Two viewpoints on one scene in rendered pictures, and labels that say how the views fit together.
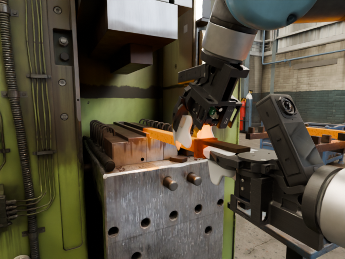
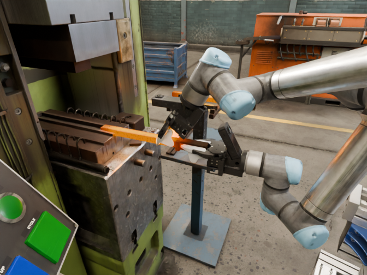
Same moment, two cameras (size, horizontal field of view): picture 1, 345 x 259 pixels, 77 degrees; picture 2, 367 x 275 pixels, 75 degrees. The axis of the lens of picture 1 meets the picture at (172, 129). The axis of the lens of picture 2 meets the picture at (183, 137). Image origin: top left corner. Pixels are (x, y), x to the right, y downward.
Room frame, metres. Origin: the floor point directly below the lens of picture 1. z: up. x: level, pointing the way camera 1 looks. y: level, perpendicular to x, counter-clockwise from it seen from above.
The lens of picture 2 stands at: (-0.13, 0.37, 1.41)
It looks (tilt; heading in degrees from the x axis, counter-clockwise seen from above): 29 degrees down; 320
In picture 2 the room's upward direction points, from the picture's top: straight up
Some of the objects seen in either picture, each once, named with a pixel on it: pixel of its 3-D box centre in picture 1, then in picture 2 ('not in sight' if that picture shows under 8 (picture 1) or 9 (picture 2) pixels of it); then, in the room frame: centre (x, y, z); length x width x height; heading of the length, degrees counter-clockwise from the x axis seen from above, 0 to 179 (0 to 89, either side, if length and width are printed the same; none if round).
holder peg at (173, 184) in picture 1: (170, 183); (140, 162); (0.57, 0.01, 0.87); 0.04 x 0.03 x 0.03; 28
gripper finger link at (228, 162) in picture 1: (234, 160); (206, 152); (0.31, -0.09, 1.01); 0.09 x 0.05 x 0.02; 31
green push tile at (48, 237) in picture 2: not in sight; (48, 237); (0.29, 0.37, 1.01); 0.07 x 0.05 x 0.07; 143
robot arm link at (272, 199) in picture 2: not in sight; (277, 198); (0.11, -0.21, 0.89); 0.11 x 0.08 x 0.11; 157
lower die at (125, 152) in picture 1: (127, 137); (70, 133); (0.81, 0.17, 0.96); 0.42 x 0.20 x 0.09; 28
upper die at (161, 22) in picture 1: (124, 36); (45, 36); (0.81, 0.17, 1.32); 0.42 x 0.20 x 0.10; 28
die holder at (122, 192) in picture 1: (141, 201); (90, 177); (0.84, 0.13, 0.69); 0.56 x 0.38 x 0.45; 28
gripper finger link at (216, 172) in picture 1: (215, 166); (193, 154); (0.35, -0.07, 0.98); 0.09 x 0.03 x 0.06; 31
